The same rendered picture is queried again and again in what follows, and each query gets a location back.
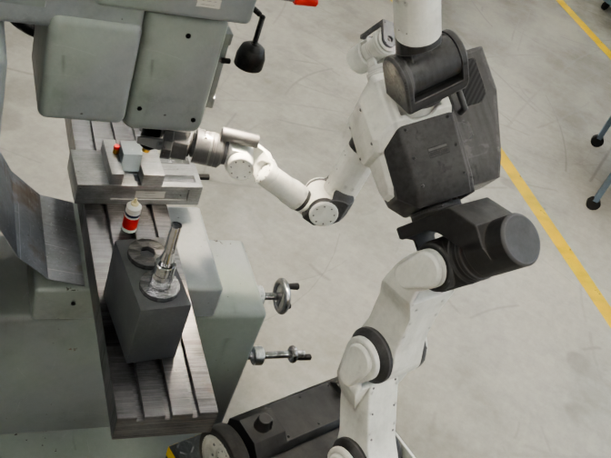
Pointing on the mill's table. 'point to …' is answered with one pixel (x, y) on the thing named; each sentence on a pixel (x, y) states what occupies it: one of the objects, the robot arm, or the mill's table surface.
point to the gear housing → (240, 14)
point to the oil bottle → (131, 216)
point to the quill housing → (174, 71)
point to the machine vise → (129, 180)
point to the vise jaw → (151, 169)
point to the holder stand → (144, 302)
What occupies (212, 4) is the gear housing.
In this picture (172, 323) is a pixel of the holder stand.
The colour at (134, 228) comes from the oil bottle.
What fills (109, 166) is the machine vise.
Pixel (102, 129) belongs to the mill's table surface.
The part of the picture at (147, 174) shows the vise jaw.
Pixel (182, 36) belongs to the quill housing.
